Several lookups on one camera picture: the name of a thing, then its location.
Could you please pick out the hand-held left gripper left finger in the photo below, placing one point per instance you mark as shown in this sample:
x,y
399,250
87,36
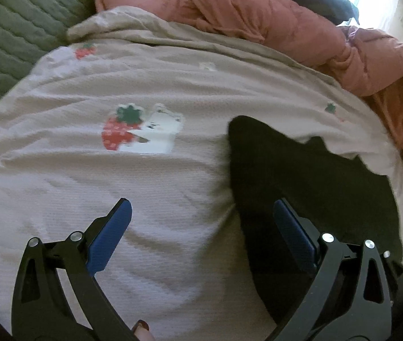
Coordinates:
x,y
111,238

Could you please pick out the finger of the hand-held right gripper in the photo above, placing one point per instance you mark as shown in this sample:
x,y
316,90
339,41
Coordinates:
x,y
398,277

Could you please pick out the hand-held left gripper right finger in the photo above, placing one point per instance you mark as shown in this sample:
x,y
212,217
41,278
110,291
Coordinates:
x,y
294,234

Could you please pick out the black garment with white lettering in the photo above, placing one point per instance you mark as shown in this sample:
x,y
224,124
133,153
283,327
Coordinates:
x,y
294,167

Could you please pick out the person's left hand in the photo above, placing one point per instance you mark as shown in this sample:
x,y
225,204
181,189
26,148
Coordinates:
x,y
143,332

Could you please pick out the beige strawberry print blanket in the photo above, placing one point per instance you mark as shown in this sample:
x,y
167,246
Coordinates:
x,y
80,184

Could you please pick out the pink puffy comforter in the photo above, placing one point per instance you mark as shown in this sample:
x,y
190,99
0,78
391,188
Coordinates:
x,y
294,17

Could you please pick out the grey quilted bedspread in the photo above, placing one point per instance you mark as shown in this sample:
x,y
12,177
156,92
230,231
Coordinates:
x,y
16,25

